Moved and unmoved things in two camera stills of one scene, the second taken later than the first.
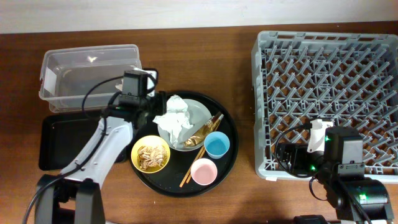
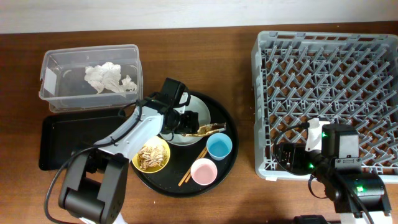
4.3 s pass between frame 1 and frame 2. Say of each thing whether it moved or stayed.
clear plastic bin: stayed
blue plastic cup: stayed
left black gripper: moved
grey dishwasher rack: stayed
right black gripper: stayed
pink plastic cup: stayed
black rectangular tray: stayed
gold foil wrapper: moved
